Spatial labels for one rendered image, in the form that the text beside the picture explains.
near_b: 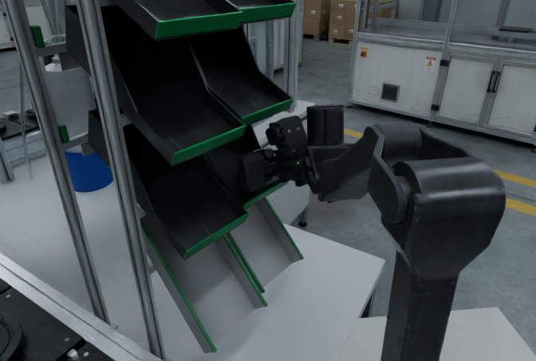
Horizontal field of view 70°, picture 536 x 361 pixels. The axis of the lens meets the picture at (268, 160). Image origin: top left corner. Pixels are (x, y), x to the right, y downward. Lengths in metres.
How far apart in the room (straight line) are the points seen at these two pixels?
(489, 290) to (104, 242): 2.00
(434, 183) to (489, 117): 4.10
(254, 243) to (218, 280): 0.13
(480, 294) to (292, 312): 1.64
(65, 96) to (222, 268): 0.84
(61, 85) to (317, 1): 8.19
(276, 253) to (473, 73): 3.65
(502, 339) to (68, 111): 1.34
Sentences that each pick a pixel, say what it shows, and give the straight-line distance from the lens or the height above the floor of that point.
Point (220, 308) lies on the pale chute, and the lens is 0.76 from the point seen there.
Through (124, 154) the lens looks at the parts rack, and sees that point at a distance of 0.59.
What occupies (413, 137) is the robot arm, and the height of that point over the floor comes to 1.44.
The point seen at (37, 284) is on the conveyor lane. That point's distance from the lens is 1.02.
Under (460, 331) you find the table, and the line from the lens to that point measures 1.02.
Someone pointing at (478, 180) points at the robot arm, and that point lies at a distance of 0.31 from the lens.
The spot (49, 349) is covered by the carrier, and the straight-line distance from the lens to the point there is 0.86.
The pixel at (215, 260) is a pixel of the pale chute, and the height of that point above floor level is 1.07.
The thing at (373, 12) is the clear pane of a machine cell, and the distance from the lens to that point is 4.58.
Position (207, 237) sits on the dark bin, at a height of 1.19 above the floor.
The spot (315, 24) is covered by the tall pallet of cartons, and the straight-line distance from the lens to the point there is 9.31.
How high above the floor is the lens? 1.58
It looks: 27 degrees down
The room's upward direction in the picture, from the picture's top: straight up
